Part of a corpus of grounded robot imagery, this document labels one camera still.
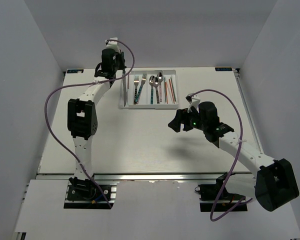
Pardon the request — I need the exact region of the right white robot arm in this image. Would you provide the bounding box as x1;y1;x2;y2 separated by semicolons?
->
168;101;300;212

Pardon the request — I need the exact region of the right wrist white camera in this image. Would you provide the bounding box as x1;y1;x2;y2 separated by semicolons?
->
185;93;201;113

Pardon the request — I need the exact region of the green handled knife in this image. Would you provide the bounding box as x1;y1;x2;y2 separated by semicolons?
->
121;51;127;107

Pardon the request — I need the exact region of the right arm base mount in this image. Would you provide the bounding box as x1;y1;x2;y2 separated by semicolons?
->
194;172;243;213

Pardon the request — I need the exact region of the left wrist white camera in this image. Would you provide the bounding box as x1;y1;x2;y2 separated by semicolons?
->
105;37;121;53

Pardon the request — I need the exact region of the green handled spoon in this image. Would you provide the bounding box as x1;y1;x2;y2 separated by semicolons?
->
149;75;155;105

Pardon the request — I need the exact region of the dark handled fork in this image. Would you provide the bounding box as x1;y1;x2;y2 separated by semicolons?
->
133;75;139;105

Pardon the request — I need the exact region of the left blue corner sticker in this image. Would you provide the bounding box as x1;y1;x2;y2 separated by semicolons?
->
66;69;84;74

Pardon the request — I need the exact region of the dark handled spoon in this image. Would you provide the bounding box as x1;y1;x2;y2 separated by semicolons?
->
153;77;160;104

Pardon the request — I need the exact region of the pink handled knife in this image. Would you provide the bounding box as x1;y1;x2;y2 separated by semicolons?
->
127;75;130;89

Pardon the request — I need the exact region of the wrist white camera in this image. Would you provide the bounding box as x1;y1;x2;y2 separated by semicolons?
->
185;93;201;113
105;37;121;53

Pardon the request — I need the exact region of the green handled fork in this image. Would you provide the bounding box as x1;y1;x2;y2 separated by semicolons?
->
136;73;147;102

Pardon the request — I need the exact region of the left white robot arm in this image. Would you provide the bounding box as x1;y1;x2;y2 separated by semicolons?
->
67;47;125;200

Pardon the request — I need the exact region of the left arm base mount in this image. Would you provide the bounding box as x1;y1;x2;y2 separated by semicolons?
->
63;177;114;210

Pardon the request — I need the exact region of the blue corner sticker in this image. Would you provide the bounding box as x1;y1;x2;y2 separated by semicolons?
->
214;67;233;72
66;69;84;74

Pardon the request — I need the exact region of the white divided utensil tray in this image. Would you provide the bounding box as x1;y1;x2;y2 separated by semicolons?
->
119;69;179;110

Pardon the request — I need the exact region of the orange chopstick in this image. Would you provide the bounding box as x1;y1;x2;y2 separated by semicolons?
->
164;81;169;104
168;78;176;103

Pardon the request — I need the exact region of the pink handled spoon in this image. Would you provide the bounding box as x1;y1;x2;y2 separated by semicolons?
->
157;72;164;103

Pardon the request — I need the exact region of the right blue corner sticker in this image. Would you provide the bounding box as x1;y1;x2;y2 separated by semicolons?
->
214;67;233;72

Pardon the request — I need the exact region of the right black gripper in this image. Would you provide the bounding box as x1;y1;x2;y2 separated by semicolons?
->
167;105;207;133

